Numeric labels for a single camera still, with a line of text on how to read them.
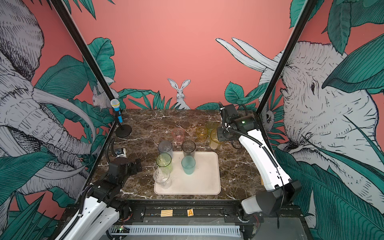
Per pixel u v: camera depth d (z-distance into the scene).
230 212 0.75
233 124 0.49
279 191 0.39
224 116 0.55
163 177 0.83
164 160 0.82
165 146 1.05
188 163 0.88
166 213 0.74
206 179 0.86
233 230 0.70
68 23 0.74
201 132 1.04
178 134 1.04
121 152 0.68
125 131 1.07
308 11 0.70
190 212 0.74
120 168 0.58
